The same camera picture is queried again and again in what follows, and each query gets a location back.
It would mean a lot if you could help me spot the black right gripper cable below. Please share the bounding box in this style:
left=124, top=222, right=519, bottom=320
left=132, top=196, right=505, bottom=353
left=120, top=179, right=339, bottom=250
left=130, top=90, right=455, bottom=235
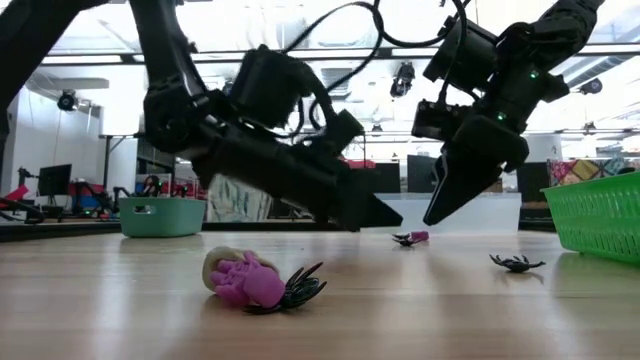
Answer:
left=372, top=0, right=469, bottom=106

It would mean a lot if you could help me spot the cream plastic skull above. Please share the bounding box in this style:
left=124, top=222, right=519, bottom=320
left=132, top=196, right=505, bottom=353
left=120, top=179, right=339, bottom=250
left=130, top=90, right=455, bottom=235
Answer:
left=201, top=245, right=281, bottom=294

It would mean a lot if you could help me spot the leaf print curtain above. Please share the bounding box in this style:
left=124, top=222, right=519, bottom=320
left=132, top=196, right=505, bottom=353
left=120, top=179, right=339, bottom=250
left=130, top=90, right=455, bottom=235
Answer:
left=206, top=172, right=275, bottom=223

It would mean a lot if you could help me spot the red background object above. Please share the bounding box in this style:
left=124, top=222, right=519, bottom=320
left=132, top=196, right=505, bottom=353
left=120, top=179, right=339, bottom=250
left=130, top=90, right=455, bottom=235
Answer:
left=0, top=183, right=31, bottom=211

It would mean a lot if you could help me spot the black backdrop panel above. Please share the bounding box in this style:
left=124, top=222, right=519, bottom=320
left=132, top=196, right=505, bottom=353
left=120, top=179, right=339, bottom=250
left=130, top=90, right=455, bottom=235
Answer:
left=369, top=162, right=402, bottom=194

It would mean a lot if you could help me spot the teal plastic bin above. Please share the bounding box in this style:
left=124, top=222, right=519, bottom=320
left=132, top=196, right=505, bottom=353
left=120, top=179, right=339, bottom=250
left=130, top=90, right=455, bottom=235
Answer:
left=118, top=196, right=207, bottom=238

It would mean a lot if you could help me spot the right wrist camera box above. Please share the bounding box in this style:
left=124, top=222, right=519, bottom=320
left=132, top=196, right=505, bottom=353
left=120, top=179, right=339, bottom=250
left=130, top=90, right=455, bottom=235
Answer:
left=411, top=98, right=469, bottom=142

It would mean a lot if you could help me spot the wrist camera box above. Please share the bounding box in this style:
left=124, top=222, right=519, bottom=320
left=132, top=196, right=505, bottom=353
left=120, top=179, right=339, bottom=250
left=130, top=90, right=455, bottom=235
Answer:
left=319, top=108, right=366, bottom=154
left=411, top=98, right=469, bottom=142

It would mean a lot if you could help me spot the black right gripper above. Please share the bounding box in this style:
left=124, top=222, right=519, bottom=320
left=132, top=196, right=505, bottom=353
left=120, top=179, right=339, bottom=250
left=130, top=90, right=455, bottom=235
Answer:
left=423, top=17, right=571, bottom=226

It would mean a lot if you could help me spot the black overhead camera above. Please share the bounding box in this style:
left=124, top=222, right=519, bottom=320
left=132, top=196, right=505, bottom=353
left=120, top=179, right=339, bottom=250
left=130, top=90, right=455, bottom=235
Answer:
left=389, top=60, right=417, bottom=100

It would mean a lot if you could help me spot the black ceiling camera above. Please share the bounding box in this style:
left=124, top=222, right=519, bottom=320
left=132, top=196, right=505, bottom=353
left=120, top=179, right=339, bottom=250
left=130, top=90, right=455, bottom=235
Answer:
left=57, top=90, right=80, bottom=113
left=579, top=77, right=604, bottom=97

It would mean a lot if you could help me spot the blue background object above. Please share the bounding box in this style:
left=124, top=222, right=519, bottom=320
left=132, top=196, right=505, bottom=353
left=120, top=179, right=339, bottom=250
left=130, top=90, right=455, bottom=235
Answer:
left=69, top=194, right=106, bottom=220

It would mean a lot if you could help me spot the black overhead rig beam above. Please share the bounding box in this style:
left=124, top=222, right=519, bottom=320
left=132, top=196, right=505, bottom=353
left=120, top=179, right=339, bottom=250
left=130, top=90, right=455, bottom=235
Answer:
left=39, top=43, right=640, bottom=66

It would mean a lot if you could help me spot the clear plastic bin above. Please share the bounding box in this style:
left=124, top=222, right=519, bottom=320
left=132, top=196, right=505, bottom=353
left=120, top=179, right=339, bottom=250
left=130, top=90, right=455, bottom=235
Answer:
left=374, top=192, right=523, bottom=235

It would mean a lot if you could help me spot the green plastic basket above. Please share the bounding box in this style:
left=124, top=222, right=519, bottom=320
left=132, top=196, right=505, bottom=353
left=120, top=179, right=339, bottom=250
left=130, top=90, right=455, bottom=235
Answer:
left=540, top=171, right=640, bottom=265

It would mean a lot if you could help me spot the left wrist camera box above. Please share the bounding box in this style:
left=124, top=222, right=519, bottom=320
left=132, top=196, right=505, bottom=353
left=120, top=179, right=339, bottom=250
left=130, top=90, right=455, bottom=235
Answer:
left=319, top=108, right=366, bottom=154

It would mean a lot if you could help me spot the colourful patchwork quilt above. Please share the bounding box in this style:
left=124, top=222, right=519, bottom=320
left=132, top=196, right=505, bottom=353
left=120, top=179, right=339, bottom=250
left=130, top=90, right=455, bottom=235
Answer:
left=547, top=157, right=640, bottom=187

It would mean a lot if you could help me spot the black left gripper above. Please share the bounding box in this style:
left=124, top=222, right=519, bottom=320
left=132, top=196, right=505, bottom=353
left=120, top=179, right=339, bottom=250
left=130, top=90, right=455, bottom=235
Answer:
left=192, top=43, right=404, bottom=233

